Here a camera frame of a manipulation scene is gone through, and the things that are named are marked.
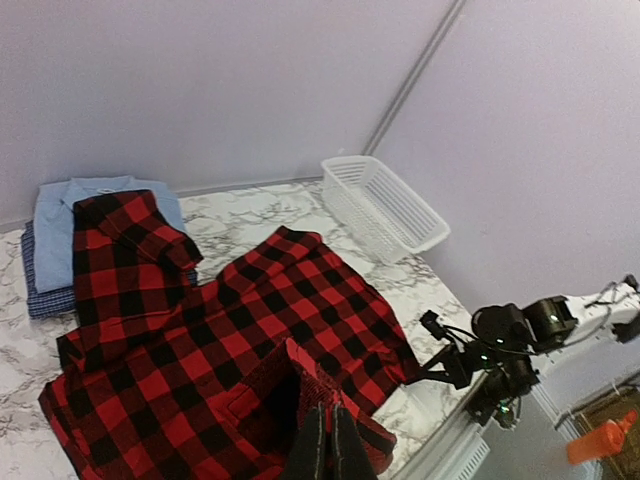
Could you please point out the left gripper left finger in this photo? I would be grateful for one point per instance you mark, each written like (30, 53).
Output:
(307, 458)

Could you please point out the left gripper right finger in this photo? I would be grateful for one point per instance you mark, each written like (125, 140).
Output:
(350, 460)

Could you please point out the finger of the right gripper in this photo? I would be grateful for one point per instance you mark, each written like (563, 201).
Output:
(423, 374)
(443, 356)

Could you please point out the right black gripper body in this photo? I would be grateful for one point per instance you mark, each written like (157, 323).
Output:
(507, 377)

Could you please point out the white plastic basket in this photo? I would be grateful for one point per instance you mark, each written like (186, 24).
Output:
(379, 209)

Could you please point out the red black plaid shirt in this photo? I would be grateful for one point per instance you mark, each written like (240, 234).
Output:
(163, 379)

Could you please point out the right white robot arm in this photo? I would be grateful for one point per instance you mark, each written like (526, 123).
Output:
(514, 347)

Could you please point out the orange object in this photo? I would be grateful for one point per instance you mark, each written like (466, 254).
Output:
(605, 441)

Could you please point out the blue checked folded shirt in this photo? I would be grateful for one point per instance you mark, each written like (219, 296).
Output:
(42, 305)

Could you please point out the light blue folded shirt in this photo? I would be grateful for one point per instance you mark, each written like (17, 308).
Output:
(53, 221)

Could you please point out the right aluminium corner post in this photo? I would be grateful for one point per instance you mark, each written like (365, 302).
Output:
(414, 74)

